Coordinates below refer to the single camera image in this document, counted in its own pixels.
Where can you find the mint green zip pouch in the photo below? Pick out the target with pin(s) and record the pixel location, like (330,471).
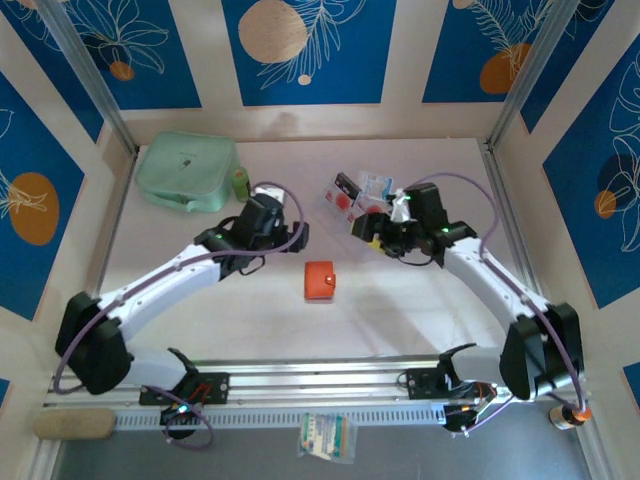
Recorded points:
(185,165)

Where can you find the aluminium frame post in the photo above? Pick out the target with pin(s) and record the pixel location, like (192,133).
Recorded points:
(530,65)
(86,65)

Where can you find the black control box with LED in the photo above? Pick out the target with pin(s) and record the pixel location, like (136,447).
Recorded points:
(457,420)
(180,422)

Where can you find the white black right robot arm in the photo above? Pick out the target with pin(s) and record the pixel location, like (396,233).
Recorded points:
(485,280)

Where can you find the green plastic bottle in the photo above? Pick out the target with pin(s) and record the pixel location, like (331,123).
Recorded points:
(241,185)

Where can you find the beige foam roll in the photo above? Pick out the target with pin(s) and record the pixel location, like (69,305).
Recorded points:
(75,425)

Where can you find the black VIP card stack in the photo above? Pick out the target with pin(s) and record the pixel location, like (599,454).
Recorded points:
(347,182)

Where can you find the clear acrylic card stand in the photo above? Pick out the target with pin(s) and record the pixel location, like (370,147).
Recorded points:
(345,240)

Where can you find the white red April card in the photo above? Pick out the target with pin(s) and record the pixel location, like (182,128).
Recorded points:
(341,201)
(352,217)
(374,205)

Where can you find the brown bottle with orange cap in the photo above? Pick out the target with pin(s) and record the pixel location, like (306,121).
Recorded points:
(562,417)

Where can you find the clear bag of printed packets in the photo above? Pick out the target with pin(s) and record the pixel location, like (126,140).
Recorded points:
(325,437)

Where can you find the aluminium table side rail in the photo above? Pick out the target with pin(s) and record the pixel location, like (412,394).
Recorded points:
(114,225)
(520,250)

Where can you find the orange felt card holder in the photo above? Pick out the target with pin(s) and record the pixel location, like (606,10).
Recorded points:
(317,280)

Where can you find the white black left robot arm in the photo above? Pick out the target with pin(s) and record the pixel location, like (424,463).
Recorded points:
(160,280)

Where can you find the wide aluminium base rail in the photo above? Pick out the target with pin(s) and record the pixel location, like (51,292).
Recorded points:
(320,380)

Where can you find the white blue sachet packet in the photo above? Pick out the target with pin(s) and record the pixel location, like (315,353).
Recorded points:
(382,180)

